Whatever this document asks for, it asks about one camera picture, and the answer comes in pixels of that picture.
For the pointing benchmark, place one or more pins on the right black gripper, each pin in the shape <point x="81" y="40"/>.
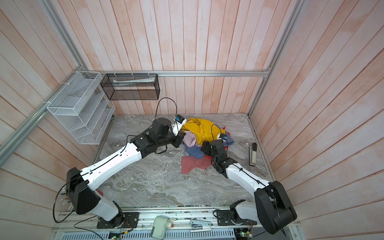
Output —
<point x="208" y="144"/>

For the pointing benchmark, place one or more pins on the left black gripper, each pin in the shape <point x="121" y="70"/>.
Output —
<point x="178" y="137"/>

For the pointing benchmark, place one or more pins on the light pink cloth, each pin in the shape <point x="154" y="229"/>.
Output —
<point x="189" y="139"/>

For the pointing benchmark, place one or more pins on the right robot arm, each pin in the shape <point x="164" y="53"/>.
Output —
<point x="272" y="207"/>

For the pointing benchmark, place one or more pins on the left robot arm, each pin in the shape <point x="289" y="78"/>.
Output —
<point x="82" y="185"/>

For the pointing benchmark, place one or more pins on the blue checkered cloth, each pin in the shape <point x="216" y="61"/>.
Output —
<point x="195" y="151"/>

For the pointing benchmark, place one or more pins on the yellow cloth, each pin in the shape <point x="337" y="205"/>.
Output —
<point x="204" y="130"/>

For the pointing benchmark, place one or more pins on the dusty rose cloth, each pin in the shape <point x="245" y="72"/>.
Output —
<point x="189" y="163"/>

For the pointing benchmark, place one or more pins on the grey black handheld device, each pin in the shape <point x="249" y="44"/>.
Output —
<point x="253" y="154"/>

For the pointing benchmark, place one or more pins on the white stapler tool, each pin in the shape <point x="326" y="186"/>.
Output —
<point x="200" y="226"/>

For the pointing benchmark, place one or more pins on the white plastic box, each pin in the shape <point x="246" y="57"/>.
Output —
<point x="160" y="226"/>

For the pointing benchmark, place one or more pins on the bundle of metal rods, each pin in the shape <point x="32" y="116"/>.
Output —
<point x="64" y="197"/>

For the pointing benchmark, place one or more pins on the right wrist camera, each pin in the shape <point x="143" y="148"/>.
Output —
<point x="222" y="137"/>

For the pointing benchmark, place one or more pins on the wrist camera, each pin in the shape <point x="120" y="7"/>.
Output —
<point x="178" y="124"/>
<point x="222" y="137"/>

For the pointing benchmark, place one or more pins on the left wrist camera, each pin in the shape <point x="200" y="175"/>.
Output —
<point x="178" y="124"/>

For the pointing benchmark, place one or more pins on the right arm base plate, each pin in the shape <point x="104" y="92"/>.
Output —
<point x="228" y="218"/>

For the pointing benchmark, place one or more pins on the aluminium horizontal rail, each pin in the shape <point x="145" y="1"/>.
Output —
<point x="191" y="73"/>

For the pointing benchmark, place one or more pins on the black wire mesh basket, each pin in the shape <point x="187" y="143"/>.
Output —
<point x="120" y="87"/>

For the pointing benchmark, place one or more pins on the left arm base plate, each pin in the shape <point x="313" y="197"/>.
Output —
<point x="125" y="220"/>

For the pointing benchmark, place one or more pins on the white wire mesh shelf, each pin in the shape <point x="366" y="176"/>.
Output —
<point x="82" y="111"/>

